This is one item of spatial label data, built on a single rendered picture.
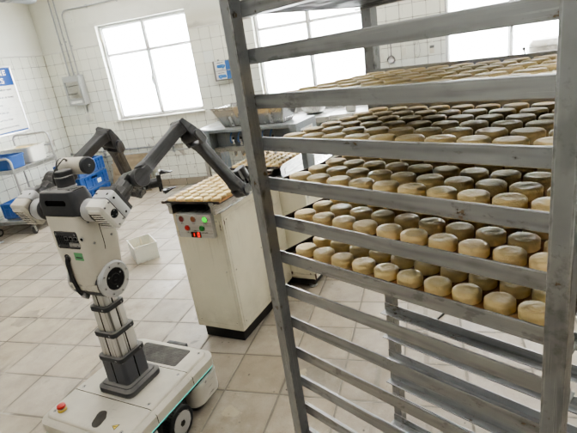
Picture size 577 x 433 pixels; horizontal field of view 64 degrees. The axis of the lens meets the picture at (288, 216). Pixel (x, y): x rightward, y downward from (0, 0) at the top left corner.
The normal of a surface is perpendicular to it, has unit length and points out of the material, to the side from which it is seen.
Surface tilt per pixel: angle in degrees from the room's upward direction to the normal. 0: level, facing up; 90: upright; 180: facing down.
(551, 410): 90
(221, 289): 90
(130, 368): 90
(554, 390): 90
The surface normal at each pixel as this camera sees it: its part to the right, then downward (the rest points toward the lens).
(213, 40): -0.26, 0.36
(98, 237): 0.89, 0.02
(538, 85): -0.71, 0.33
